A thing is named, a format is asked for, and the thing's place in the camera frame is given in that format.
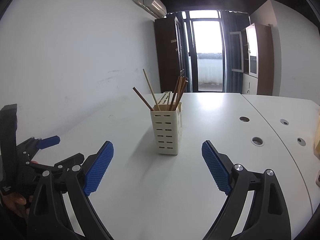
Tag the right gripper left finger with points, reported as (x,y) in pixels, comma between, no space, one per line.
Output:
(70,212)

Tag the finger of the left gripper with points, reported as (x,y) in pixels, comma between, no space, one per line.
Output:
(59,168)
(28,149)

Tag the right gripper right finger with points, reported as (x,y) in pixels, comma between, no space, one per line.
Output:
(255,206)

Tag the dark brown chopstick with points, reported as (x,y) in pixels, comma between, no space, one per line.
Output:
(142,98)

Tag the light wooden chopstick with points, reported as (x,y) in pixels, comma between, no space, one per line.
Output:
(151,90)

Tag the tan wooden chopstick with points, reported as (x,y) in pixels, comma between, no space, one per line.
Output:
(177,94)

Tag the dark wooden chopstick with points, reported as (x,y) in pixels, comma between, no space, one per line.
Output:
(184,85)

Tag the reddish brown chopstick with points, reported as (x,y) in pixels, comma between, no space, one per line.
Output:
(181,87)

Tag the left hand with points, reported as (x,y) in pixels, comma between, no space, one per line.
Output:
(15,204)

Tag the cream plastic utensil holder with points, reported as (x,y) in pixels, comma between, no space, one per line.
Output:
(167,125)

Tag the dark brown wardrobe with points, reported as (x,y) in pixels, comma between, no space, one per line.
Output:
(169,51)

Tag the brown glass-door cabinet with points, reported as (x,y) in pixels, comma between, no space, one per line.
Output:
(257,59)

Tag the white air conditioner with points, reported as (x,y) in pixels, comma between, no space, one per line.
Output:
(157,7)

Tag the glass balcony door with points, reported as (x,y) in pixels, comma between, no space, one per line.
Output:
(205,49)

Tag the dark blue curtain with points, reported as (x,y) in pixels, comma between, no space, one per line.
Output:
(232,23)

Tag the table cable grommet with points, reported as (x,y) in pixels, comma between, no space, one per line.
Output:
(257,141)
(285,122)
(244,119)

